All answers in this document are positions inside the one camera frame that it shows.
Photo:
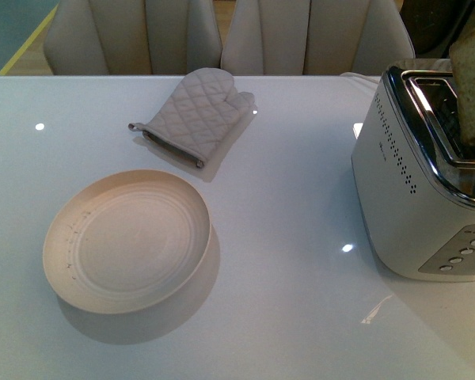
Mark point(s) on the grey quilted oven mitt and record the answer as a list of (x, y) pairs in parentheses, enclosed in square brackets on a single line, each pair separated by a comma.
[(201, 111)]

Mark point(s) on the left beige upholstered chair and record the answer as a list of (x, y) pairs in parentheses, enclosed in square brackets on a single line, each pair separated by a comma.
[(132, 37)]

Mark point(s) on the beige upholstered chair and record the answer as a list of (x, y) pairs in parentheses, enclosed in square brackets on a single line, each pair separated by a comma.
[(315, 38), (132, 37)]

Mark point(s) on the right beige upholstered chair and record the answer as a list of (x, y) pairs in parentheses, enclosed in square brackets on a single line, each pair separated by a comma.
[(315, 38)]

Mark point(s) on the black appliance at right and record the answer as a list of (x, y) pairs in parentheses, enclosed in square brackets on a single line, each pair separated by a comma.
[(433, 26)]

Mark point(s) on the white two-slot toaster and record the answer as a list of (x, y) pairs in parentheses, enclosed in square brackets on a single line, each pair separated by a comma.
[(414, 177)]

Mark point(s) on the beige round plate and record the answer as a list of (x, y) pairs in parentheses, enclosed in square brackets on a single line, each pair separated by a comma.
[(127, 242)]

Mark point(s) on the slice of brown bread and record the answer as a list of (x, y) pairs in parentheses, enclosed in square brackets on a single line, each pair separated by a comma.
[(462, 57)]

